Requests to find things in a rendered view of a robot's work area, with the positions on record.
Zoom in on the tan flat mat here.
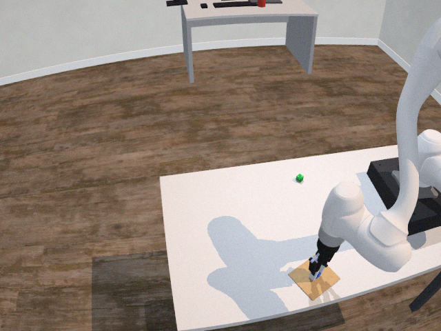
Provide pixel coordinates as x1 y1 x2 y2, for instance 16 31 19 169
288 260 340 301

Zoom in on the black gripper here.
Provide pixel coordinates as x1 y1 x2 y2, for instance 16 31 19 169
309 237 340 281

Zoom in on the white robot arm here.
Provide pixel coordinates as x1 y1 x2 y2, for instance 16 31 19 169
318 17 441 272

